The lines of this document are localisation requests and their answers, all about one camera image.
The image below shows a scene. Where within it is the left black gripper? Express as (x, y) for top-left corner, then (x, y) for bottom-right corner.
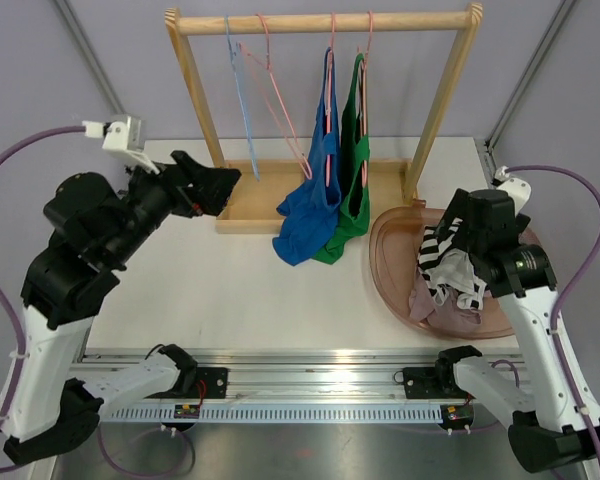
(106, 149), (242, 266)

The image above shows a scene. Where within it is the black white striped tank top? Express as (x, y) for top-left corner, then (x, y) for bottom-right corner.
(417, 218), (487, 311)

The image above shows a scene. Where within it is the mauve pink tank top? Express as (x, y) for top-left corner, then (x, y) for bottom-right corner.
(408, 272), (482, 334)

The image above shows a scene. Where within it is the blue tank top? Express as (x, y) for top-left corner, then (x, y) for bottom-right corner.
(272, 49), (341, 266)

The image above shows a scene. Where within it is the pink hanger of striped top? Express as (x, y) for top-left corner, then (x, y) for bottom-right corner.
(238, 13), (313, 180)

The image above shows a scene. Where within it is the light blue wire hanger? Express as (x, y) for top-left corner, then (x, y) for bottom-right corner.
(224, 15), (260, 181)

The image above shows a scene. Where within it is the pink hanger of blue top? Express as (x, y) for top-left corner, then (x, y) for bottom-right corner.
(325, 12), (339, 190)

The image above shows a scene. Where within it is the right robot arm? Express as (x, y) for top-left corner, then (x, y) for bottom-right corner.
(433, 189), (600, 473)

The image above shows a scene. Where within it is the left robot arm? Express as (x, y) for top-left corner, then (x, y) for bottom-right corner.
(0, 150), (241, 468)

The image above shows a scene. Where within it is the green tank top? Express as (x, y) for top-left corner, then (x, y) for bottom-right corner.
(313, 53), (371, 265)

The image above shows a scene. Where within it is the pink hanger of green top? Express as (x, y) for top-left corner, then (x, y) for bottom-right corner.
(355, 10), (376, 184)

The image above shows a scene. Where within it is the wooden clothes rack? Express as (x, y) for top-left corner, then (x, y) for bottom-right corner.
(164, 3), (483, 234)

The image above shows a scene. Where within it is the translucent pink plastic basin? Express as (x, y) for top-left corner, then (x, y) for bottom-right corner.
(369, 201), (514, 340)

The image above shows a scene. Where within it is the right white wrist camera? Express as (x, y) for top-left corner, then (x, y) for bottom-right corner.
(493, 166), (531, 214)

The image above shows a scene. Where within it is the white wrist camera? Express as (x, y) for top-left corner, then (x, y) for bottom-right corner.
(81, 114), (160, 174)
(493, 166), (531, 214)

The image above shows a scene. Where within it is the right aluminium frame post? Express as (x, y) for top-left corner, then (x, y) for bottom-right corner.
(485, 0), (579, 152)

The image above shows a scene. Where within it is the aluminium frame post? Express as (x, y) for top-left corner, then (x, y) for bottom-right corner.
(50, 0), (143, 147)
(485, 0), (579, 152)

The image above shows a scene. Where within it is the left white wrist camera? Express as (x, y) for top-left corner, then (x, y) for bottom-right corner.
(81, 114), (160, 174)

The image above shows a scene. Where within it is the left aluminium frame post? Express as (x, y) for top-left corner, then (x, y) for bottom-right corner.
(50, 0), (143, 147)

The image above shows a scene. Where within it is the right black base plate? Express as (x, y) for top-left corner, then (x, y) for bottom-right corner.
(392, 367), (466, 400)

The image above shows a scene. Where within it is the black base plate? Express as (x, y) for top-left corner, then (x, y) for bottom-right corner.
(169, 367), (229, 400)
(392, 367), (466, 400)

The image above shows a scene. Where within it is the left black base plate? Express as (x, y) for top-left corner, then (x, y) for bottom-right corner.
(169, 367), (229, 400)

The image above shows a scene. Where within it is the aluminium mounting rail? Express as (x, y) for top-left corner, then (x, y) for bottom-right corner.
(69, 347), (531, 406)

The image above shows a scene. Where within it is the white slotted cable duct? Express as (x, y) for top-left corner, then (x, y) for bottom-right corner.
(104, 402), (442, 424)

